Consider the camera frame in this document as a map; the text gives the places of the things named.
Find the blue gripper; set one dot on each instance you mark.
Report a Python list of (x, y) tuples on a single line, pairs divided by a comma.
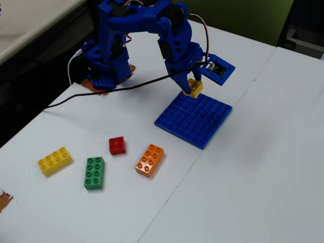
[(180, 66)]

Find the yellow 2x2 block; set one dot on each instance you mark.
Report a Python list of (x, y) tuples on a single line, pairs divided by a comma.
[(196, 88)]

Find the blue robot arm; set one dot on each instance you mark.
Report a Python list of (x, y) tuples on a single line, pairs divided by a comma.
[(141, 22)]

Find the orange 2x4 block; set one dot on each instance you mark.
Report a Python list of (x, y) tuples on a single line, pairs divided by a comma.
[(150, 160)]

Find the red 2x2 block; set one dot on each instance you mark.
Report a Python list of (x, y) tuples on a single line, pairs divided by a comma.
[(117, 145)]

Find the green 2x4 block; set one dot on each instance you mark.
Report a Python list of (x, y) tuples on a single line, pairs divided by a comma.
[(94, 173)]

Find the yellow 2x4 block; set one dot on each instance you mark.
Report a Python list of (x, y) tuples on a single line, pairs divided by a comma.
[(54, 160)]

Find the green chair back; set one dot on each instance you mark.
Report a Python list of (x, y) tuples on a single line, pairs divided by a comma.
[(240, 17)]

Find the white paper sheet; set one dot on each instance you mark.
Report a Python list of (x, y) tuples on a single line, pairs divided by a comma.
[(253, 164), (126, 207)]

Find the dark grey background box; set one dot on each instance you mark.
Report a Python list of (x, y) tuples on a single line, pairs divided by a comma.
[(303, 40)]

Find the white background table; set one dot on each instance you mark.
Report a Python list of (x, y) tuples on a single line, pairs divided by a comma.
[(25, 22)]

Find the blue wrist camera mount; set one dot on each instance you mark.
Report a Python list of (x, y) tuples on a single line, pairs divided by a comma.
[(224, 73)]

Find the blue 8x8 base plate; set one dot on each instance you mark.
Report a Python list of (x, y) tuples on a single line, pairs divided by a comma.
[(193, 120)]

